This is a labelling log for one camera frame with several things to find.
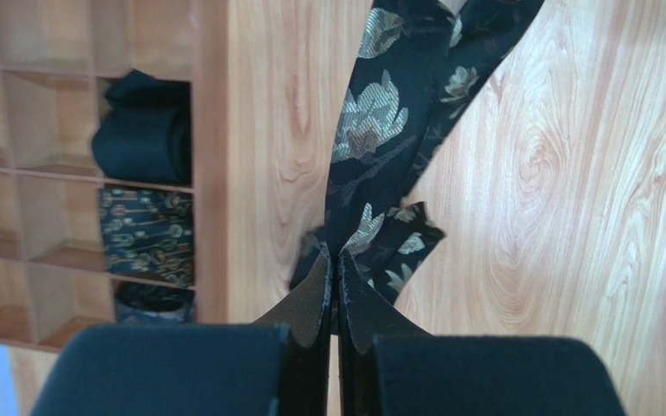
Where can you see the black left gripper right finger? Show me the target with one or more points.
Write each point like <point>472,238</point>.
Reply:
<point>391,366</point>

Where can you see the wooden compartment organizer box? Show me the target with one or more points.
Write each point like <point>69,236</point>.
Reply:
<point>57,60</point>

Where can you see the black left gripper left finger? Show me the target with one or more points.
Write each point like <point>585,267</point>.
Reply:
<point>277,365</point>

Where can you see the dark patterned rolled tie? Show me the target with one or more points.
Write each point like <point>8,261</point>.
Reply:
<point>148,233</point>

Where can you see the dark blue rolled tie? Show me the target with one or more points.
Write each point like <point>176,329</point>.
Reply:
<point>146,303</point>

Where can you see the black floral necktie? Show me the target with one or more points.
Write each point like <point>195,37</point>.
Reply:
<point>418,68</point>

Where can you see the plain black rolled tie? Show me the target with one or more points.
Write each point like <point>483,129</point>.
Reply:
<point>146,136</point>

